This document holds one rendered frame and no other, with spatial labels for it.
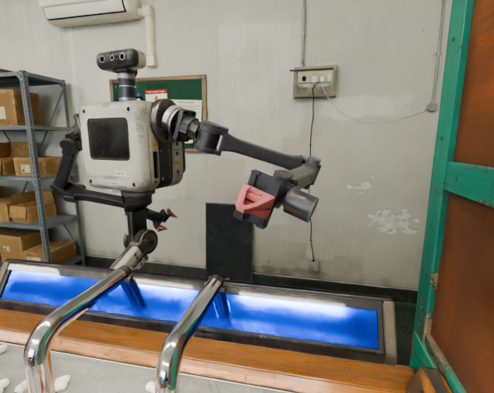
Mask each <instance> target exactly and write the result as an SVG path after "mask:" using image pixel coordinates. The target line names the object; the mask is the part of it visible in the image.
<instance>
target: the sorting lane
mask: <svg viewBox="0 0 494 393"><path fill-rule="evenodd" d="M0 345H7V349H6V350H5V351H4V352H2V353H0V381H1V380H3V379H9V385H8V386H7V387H5V388H3V392H2V393H14V392H15V389H16V387H17V386H18V385H19V384H21V383H22V382H23V381H24V380H26V373H25V367H24V361H23V353H24V349H25V346H22V345H14V344H9V343H4V342H0ZM51 365H52V371H53V377H54V383H55V381H56V379H57V378H58V377H62V376H65V375H69V376H70V377H71V379H70V381H69V382H68V383H67V387H66V389H64V390H61V391H57V393H151V392H148V391H147V390H146V385H147V383H148V382H150V381H152V382H154V383H155V373H156V369H154V368H149V367H144V366H136V365H131V364H127V363H118V362H113V361H108V360H104V359H95V358H90V357H86V356H78V355H73V354H68V353H63V352H55V351H51ZM179 390H180V393H294V392H289V391H281V390H276V389H271V388H263V387H258V386H253V385H248V384H240V383H235V382H230V381H222V380H218V379H213V378H208V377H199V376H195V375H190V374H181V373H180V377H179Z"/></svg>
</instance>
